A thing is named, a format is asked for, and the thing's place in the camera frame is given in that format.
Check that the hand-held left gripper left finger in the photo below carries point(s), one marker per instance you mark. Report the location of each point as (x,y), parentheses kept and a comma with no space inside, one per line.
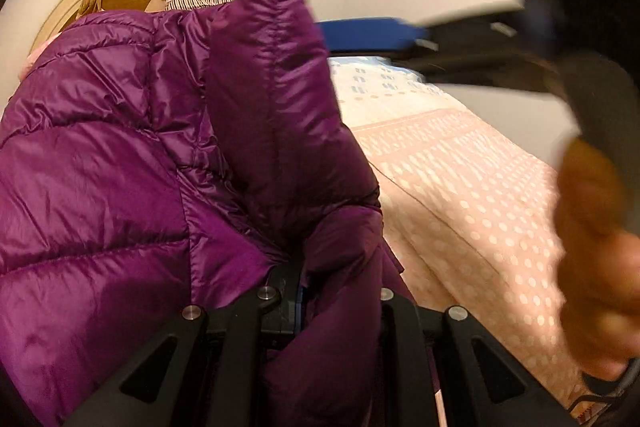
(299,304)

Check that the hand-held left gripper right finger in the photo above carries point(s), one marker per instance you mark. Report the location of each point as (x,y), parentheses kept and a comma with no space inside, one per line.
(395,319)

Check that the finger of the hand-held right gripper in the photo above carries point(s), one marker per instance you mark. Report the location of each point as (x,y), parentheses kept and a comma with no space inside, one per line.
(370,36)

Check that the purple hooded down jacket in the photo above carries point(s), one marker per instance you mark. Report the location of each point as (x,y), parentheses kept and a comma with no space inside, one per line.
(125,167)

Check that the person's right hand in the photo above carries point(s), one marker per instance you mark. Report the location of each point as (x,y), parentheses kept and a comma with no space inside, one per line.
(600,267)

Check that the polka dot printed blanket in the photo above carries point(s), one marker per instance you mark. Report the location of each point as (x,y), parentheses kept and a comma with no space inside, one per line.
(475,217)

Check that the pink folded blanket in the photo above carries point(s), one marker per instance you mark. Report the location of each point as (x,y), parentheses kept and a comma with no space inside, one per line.
(31,57)

